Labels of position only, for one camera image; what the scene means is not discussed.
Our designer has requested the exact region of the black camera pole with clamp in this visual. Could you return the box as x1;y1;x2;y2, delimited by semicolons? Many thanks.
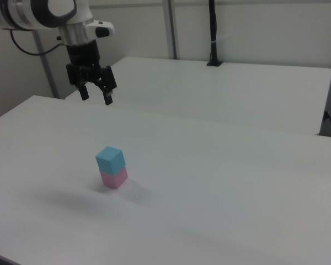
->
206;0;224;67

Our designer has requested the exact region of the blue cube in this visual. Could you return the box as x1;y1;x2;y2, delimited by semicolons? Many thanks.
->
95;146;125;176

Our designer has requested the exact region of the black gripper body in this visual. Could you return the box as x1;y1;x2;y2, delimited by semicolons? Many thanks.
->
66;40;104;84

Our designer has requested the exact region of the white side table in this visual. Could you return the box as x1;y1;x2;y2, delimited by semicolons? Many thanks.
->
65;56;331;136

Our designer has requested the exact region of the pink cube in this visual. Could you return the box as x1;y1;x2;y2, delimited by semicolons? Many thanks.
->
99;166;129;189

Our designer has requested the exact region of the grey partition post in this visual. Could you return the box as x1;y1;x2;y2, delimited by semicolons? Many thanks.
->
32;29;60;99
162;0;181;60

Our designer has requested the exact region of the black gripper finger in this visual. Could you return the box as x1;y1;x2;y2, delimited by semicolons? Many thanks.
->
94;66;118;106
66;63;90;101

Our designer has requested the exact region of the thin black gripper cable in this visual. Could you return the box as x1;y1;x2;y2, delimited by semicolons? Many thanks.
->
10;29;63;56

